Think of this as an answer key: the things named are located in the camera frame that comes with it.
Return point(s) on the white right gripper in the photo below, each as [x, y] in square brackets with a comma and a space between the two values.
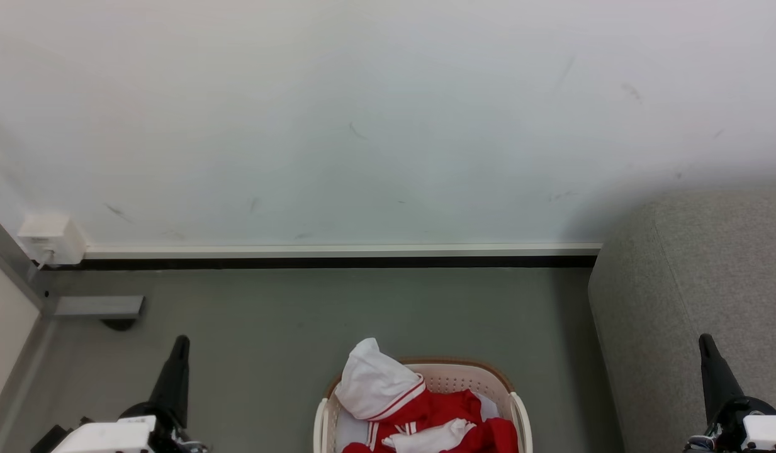
[762, 431]

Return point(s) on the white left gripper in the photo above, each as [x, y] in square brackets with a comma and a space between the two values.
[111, 435]

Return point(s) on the red and white hoodie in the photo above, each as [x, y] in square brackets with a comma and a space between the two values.
[375, 384]

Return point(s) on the grey fabric sofa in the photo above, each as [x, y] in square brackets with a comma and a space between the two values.
[690, 302]

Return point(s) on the black door stop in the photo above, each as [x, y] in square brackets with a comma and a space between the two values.
[118, 323]

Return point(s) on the grey metal floor plate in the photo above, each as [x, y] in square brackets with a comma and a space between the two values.
[98, 306]

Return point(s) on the beige door panel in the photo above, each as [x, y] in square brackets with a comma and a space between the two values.
[4, 327]

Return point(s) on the white baseboard strip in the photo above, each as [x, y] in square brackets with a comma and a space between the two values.
[337, 250]

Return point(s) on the cream plastic laundry basket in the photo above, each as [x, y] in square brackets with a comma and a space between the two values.
[454, 377]

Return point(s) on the white wall power adapter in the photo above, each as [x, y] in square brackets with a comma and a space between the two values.
[51, 239]

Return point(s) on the grey metal door frame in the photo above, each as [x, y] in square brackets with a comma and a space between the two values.
[10, 261]

